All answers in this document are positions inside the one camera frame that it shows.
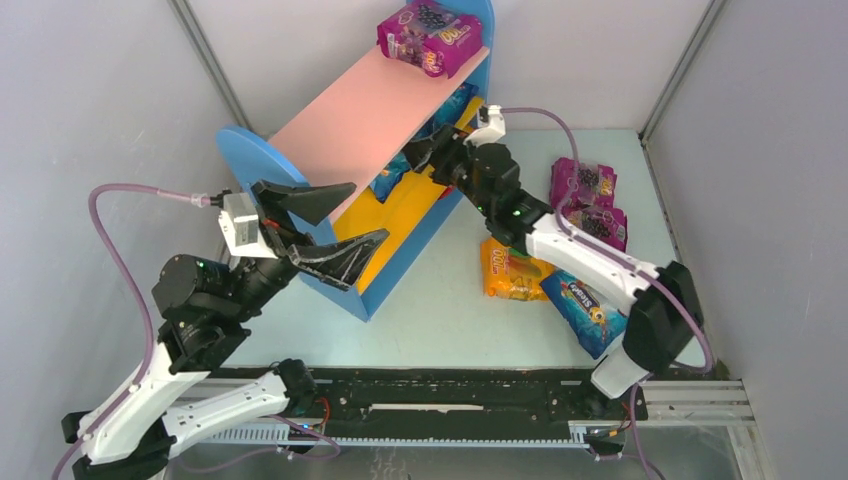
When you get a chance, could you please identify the blue Blendy candy bag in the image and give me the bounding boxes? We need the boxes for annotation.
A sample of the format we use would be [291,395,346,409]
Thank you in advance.
[369,151,422,204]

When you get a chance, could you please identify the blue Slendy candy bag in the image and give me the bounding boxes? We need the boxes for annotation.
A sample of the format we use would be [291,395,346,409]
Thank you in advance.
[540,270,628,360]

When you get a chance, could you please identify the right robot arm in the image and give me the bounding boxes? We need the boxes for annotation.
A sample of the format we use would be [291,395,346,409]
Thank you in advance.
[403,126,713,399]

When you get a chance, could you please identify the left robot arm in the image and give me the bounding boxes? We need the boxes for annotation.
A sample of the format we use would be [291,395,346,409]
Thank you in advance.
[61,180,388,479]

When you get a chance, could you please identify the blue candy bag in shelf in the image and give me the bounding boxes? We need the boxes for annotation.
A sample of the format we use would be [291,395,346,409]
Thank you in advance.
[428,82,478,133]

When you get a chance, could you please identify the blue wooden shelf unit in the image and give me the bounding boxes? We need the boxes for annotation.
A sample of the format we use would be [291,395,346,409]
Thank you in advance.
[216,1,495,321]

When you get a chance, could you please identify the orange candy bag on table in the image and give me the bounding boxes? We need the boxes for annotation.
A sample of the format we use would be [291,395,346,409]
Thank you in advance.
[480,237,556,301]

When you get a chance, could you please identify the purple candy bag far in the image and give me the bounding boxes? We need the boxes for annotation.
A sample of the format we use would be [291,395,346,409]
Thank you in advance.
[549,157,618,207]

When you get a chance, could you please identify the purple candy bag on shelf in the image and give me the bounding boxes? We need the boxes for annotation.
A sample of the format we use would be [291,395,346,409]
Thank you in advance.
[376,1,483,78]

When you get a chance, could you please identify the purple candy bag near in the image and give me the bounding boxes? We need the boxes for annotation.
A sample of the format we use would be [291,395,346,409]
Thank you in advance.
[563,206,629,252]

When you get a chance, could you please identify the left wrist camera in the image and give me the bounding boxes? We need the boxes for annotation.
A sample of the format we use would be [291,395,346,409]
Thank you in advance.
[218,193,276,259]

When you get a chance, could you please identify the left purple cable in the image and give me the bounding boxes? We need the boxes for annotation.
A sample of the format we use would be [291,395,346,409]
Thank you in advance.
[51,184,223,480]

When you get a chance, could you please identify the purple cable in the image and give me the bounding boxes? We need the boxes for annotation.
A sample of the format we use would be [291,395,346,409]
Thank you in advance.
[503,105,715,478]
[51,184,223,480]

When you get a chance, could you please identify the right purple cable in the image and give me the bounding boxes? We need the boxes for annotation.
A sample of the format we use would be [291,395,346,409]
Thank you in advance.
[503,105,715,478]

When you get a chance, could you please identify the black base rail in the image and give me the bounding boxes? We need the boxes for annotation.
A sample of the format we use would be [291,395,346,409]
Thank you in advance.
[178,360,617,446]

